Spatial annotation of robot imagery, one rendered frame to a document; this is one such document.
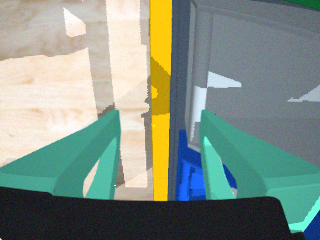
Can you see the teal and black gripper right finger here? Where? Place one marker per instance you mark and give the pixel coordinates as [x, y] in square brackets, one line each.
[259, 168]

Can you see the yellow long thin bar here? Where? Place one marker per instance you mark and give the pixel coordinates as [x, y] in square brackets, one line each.
[160, 64]

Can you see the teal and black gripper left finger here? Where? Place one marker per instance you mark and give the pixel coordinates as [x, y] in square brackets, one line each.
[61, 167]

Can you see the grey open bin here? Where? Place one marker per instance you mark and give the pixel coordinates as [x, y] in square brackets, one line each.
[262, 80]

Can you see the blue bin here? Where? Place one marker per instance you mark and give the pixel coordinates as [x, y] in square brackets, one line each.
[191, 181]

